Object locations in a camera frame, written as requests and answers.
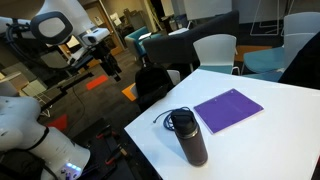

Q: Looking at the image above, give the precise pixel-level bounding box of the white board panel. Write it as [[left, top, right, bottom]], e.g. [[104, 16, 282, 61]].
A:
[[182, 0, 233, 22]]

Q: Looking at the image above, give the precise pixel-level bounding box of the teal armchair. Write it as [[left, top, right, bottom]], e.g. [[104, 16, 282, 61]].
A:
[[124, 25, 163, 63]]

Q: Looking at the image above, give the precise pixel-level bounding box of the dark insulated water bottle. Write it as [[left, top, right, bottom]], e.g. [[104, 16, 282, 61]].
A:
[[170, 109, 209, 167]]

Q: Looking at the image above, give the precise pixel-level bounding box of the rounded black backpack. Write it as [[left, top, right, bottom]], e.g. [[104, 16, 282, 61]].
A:
[[134, 64, 175, 113]]

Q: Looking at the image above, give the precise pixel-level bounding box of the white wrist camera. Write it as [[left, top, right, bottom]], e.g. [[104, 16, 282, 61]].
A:
[[81, 27, 111, 46]]

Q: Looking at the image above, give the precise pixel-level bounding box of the black perforated robot table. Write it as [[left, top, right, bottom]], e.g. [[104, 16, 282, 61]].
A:
[[71, 116, 158, 180]]

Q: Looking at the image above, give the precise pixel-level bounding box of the dark grey sofa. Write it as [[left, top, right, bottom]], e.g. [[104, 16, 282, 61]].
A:
[[142, 10, 241, 66]]

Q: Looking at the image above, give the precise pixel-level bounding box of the red-handled black clamp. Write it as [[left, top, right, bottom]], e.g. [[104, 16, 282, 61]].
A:
[[95, 128, 118, 140], [104, 146, 129, 166]]

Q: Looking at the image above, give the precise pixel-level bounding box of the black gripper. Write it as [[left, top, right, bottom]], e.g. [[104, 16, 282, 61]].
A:
[[91, 41, 122, 83]]

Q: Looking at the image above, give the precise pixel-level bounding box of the purple spiral notebook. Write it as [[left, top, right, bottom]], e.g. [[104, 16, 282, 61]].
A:
[[193, 87, 265, 135]]

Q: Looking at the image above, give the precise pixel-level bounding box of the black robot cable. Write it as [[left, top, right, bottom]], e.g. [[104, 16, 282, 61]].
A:
[[3, 18, 38, 64]]

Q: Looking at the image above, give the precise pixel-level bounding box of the white wire frame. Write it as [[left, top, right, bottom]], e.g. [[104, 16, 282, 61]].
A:
[[249, 0, 296, 37]]

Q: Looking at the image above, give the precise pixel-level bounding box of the blue coiled cable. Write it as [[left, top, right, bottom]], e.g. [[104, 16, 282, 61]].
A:
[[152, 106, 193, 132]]

